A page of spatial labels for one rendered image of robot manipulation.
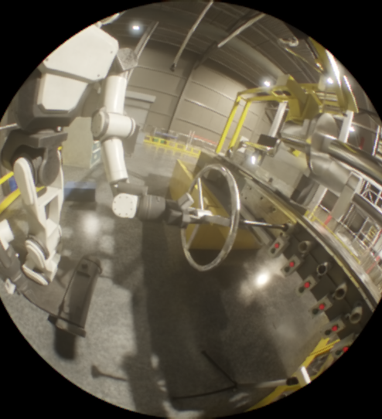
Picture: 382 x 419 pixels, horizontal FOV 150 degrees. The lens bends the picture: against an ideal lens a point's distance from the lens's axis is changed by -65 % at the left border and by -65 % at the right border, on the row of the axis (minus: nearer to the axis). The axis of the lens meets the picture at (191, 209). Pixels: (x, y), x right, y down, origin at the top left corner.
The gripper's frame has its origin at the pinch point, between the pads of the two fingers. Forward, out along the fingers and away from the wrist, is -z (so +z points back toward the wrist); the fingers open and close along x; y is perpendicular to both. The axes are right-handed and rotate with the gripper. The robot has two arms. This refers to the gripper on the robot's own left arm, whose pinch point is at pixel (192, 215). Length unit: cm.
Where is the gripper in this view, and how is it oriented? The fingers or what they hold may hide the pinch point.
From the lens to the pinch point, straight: 50.8
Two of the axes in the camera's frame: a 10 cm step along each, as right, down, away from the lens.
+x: 2.5, 5.5, -8.0
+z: -9.1, -1.5, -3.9
